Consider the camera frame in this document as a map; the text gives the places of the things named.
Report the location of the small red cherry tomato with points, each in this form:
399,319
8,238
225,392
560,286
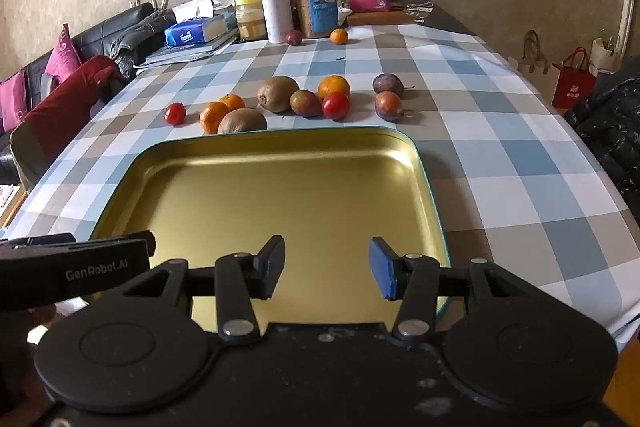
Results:
175,114

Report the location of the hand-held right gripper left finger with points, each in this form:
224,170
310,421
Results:
272,269

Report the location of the black leather sofa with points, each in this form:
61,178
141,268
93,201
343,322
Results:
95,37

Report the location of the metal binder clips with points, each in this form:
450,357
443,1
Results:
419,8

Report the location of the checkered tablecloth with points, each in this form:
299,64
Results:
500,157

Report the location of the brown kiwi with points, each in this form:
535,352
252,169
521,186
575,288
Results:
277,93
243,122

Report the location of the dark jacket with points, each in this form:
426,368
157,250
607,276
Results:
610,127

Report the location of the dark purple plum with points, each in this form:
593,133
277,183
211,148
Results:
388,83

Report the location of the yellow lid jar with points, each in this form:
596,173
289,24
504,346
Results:
250,19

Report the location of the pink cushion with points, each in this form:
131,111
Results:
12,99
62,57

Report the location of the large orange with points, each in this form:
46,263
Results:
334,86

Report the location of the blue tissue pack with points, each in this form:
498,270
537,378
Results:
192,32

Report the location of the grey jacket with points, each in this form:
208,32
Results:
140,37

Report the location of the gold metal tray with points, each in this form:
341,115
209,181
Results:
280,197

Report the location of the pink pouch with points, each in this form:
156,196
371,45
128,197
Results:
367,3

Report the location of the dark red cloth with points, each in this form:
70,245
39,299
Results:
65,102

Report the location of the dark red plum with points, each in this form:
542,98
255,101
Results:
294,37

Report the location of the white paper bag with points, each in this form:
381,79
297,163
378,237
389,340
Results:
604,54

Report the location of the stack of books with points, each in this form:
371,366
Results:
185,52

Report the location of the white thermos bottle purple lid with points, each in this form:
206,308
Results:
276,7

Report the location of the beige paper bag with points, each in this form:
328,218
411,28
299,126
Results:
532,62

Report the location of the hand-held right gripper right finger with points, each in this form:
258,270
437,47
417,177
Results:
382,272

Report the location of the red paper bag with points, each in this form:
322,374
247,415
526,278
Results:
574,84

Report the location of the small tangerine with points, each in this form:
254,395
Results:
339,36
233,101
212,118

